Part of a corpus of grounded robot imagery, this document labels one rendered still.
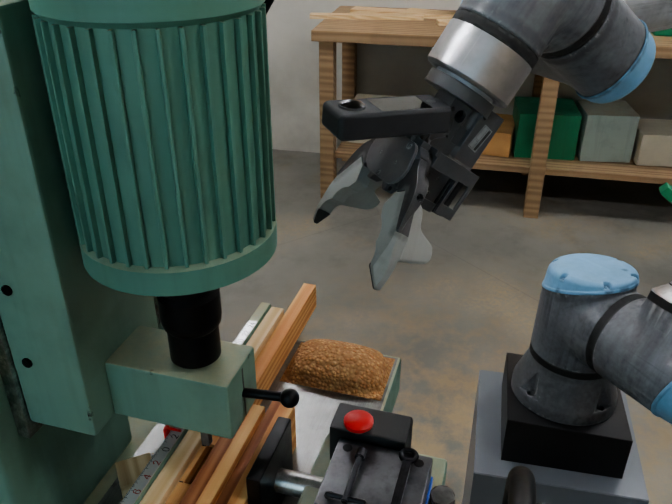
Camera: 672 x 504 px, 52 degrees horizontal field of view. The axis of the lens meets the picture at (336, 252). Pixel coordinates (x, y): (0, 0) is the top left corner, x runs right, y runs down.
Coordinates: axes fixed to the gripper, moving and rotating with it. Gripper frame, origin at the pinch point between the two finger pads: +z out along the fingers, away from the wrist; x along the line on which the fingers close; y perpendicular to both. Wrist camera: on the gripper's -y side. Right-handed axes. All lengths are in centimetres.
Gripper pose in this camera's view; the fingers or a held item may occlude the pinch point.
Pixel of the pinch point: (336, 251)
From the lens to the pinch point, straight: 68.7
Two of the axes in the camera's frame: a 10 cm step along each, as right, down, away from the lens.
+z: -5.3, 8.2, 2.0
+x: -4.0, -4.5, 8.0
